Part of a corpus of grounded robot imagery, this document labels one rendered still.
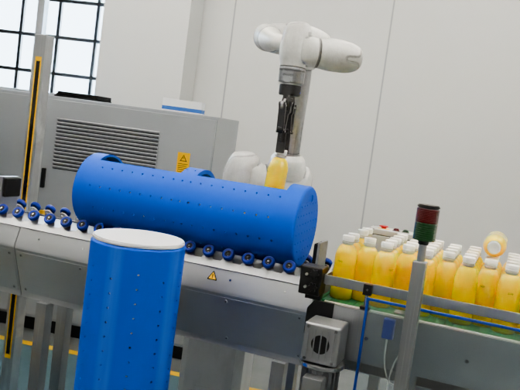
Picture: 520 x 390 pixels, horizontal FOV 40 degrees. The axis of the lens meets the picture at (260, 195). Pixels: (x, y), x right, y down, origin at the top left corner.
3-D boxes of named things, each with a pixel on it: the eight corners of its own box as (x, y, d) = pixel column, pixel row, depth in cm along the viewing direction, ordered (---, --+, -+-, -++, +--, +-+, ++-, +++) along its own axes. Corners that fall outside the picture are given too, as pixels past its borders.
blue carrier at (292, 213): (110, 220, 294) (115, 151, 290) (313, 259, 264) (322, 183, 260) (67, 229, 267) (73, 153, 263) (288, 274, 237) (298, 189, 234)
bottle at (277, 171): (275, 206, 254) (285, 155, 252) (282, 210, 248) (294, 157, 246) (257, 203, 252) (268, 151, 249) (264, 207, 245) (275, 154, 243)
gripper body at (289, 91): (284, 84, 251) (281, 111, 251) (276, 82, 243) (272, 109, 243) (304, 87, 248) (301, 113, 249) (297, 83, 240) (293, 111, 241)
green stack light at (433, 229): (413, 237, 203) (416, 220, 203) (436, 241, 201) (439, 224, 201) (410, 239, 197) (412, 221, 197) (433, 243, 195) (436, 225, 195)
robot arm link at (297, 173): (258, 193, 326) (304, 196, 330) (264, 203, 311) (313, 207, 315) (280, 20, 304) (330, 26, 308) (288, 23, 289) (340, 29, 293)
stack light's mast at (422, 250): (411, 258, 204) (419, 202, 203) (432, 261, 202) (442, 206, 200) (407, 260, 198) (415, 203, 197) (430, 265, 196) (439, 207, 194)
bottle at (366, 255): (363, 302, 229) (371, 245, 227) (346, 296, 234) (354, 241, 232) (376, 301, 234) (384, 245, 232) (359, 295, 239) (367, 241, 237)
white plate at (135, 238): (196, 248, 209) (195, 252, 209) (172, 231, 234) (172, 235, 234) (100, 242, 198) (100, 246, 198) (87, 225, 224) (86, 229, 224)
